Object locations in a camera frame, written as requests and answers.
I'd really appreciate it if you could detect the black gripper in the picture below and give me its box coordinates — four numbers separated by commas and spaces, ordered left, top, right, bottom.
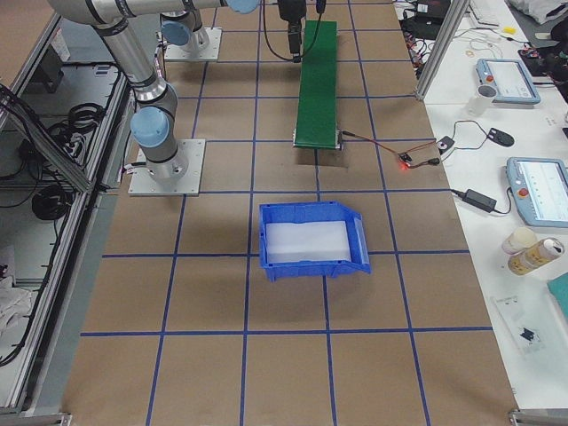
277, 0, 306, 62

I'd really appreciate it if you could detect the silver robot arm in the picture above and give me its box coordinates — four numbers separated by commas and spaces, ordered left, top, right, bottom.
50, 1, 264, 181
161, 8, 209, 55

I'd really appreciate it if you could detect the green conveyor belt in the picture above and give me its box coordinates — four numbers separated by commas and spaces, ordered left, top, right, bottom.
294, 20, 341, 149

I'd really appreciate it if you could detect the small controller board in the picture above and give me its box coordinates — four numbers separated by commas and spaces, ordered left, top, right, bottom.
398, 153, 412, 170

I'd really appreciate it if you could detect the white mug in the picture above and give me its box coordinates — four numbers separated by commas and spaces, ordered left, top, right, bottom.
466, 84, 497, 116

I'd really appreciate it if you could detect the blue plastic bin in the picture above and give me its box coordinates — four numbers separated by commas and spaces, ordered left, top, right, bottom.
258, 201, 371, 282

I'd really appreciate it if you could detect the white foam sheet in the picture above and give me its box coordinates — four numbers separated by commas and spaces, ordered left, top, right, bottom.
264, 221, 351, 264

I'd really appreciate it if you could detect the blue teach pendant far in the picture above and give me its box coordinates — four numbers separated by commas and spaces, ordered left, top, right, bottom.
476, 59, 540, 105

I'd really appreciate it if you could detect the blue teach pendant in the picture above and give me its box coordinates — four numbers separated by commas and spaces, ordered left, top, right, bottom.
476, 59, 540, 105
506, 157, 567, 228

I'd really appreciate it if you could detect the black round mouse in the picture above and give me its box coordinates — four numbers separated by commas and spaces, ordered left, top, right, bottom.
487, 128, 515, 147

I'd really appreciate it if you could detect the black power adapter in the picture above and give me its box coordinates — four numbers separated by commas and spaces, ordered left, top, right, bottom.
461, 189, 496, 213

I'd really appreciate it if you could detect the blue teach pendant near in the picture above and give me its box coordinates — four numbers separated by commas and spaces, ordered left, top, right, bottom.
506, 157, 567, 228

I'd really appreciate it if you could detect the cream lidded jar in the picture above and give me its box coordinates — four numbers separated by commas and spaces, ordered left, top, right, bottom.
501, 226, 538, 255

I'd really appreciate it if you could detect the clear plastic bag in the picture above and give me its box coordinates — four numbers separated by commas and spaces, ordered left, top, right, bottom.
491, 295, 567, 357

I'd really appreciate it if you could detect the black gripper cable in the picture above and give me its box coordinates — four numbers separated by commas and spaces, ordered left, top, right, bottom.
259, 0, 327, 63

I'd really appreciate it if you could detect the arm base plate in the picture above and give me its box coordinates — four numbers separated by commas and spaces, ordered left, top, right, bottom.
129, 139, 206, 196
162, 24, 222, 62

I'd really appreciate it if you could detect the aluminium frame post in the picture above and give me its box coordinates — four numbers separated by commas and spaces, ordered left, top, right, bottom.
414, 0, 469, 100

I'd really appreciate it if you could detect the red black conveyor cable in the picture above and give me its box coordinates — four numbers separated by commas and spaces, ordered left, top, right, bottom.
341, 129, 440, 170

